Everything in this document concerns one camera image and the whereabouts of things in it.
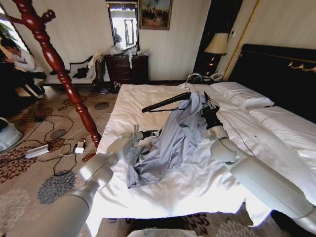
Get white robot front shell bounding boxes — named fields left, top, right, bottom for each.
left=127, top=228, right=190, bottom=237

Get light blue shirt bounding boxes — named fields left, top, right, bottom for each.
left=125, top=91, right=210, bottom=190

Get white rounded plastic base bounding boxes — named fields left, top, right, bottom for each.
left=0, top=118, right=24, bottom=153

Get white charger block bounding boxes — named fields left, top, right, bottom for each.
left=74, top=141, right=86, bottom=155

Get silver power supply box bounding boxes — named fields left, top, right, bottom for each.
left=24, top=144, right=49, bottom=159

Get red wooden coat stand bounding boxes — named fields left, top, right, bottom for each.
left=11, top=0, right=102, bottom=162

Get white pillow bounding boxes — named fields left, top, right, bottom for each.
left=248, top=105, right=316, bottom=161
left=209, top=81, right=275, bottom=111

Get black clothes hanger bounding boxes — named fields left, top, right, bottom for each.
left=141, top=73, right=203, bottom=114

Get bedside lamp cream shade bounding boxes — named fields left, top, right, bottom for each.
left=203, top=32, right=228, bottom=75

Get black garment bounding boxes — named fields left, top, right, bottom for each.
left=73, top=66, right=90, bottom=79

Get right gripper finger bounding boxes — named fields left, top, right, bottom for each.
left=208, top=98, right=221, bottom=110
left=202, top=91, right=212, bottom=111

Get clear plastic bags pile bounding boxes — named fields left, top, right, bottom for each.
left=106, top=43, right=150, bottom=58

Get dark wooden dresser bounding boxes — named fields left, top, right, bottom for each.
left=104, top=54, right=150, bottom=85

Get white upholstered chaise bench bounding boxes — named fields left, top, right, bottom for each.
left=42, top=55, right=106, bottom=86

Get person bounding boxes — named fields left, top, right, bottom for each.
left=0, top=39, right=47, bottom=97

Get green potted plant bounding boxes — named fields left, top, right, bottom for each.
left=0, top=21, right=16, bottom=41

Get white desk telephone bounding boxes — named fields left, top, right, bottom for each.
left=210, top=71, right=225, bottom=81

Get white garment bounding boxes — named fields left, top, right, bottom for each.
left=86, top=52, right=106, bottom=78

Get white bed duvet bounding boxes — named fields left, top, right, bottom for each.
left=85, top=82, right=316, bottom=237

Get white floor cable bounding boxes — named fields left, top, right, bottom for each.
left=58, top=112, right=113, bottom=157

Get wall mirror dark frame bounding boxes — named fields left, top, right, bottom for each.
left=106, top=0, right=140, bottom=48

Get black floor cable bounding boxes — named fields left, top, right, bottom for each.
left=14, top=114, right=85, bottom=177

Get framed painting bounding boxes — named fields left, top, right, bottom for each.
left=138, top=0, right=173, bottom=31

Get dark wooden headboard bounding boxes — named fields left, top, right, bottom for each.
left=226, top=43, right=316, bottom=124

